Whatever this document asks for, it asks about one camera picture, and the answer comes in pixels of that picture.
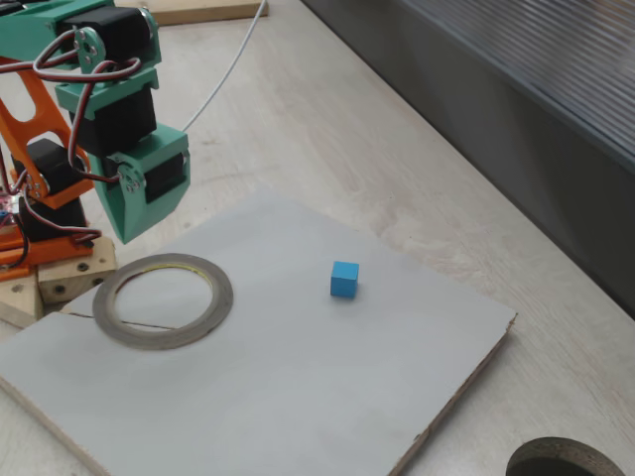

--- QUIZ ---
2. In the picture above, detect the red controller circuit board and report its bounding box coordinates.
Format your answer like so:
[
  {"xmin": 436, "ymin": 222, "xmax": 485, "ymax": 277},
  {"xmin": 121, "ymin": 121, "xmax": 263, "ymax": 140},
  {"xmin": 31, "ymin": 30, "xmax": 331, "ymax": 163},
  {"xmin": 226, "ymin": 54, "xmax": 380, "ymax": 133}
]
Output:
[{"xmin": 0, "ymin": 191, "xmax": 22, "ymax": 232}]

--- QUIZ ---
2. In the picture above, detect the grey translucent desk partition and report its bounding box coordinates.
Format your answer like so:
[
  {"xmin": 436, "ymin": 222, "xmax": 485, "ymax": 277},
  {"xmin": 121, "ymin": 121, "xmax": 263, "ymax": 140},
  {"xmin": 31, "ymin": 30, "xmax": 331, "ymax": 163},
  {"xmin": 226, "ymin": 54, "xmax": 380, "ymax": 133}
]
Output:
[{"xmin": 302, "ymin": 0, "xmax": 635, "ymax": 321}]

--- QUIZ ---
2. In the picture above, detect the blue cube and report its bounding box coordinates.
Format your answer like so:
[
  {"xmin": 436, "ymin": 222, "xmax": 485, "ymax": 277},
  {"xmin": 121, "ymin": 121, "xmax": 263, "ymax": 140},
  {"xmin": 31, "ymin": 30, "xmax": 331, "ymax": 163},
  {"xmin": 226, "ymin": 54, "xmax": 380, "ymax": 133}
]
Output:
[{"xmin": 329, "ymin": 261, "xmax": 360, "ymax": 300}]

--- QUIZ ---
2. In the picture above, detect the white USB cable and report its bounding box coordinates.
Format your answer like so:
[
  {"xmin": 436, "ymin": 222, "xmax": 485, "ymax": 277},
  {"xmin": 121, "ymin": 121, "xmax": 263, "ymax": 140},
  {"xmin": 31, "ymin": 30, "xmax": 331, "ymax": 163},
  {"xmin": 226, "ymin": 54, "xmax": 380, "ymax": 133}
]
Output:
[{"xmin": 182, "ymin": 0, "xmax": 270, "ymax": 133}]

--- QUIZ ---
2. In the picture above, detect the wooden robot base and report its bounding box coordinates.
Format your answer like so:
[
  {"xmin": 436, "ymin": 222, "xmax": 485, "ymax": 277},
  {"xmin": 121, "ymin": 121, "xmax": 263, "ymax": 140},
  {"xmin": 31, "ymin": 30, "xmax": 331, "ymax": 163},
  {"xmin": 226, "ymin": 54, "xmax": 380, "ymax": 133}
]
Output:
[{"xmin": 0, "ymin": 235, "xmax": 119, "ymax": 331}]

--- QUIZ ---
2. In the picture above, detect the long wooden plank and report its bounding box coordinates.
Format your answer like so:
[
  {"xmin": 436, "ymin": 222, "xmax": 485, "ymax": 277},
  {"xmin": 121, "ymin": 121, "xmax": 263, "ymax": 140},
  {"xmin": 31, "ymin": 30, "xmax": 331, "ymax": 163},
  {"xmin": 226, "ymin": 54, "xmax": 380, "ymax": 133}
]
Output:
[{"xmin": 112, "ymin": 0, "xmax": 270, "ymax": 27}]

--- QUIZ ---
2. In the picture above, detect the grey-topped wooden board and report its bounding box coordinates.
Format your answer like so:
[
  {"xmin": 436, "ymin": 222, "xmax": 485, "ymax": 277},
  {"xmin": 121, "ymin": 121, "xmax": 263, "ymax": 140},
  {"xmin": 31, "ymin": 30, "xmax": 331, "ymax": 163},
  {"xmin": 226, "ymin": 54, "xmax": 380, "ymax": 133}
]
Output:
[{"xmin": 0, "ymin": 187, "xmax": 518, "ymax": 476}]

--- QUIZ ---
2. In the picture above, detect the grey ring of tape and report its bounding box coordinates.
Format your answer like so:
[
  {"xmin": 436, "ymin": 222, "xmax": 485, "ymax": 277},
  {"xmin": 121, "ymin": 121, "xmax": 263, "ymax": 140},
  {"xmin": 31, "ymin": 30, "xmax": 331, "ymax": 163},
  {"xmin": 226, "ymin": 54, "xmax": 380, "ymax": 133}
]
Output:
[{"xmin": 92, "ymin": 252, "xmax": 234, "ymax": 351}]

